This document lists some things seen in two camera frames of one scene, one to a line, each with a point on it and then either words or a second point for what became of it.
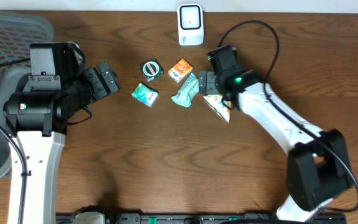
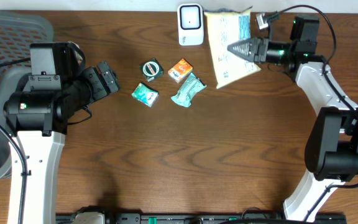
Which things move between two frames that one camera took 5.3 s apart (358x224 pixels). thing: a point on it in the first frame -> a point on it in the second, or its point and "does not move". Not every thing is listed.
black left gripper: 95,83 does not move
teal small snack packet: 145,94 does not move
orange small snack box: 180,71 does not move
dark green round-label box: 151,69 does not move
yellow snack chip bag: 215,102 -> 226,27
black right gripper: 205,82 -> 257,43
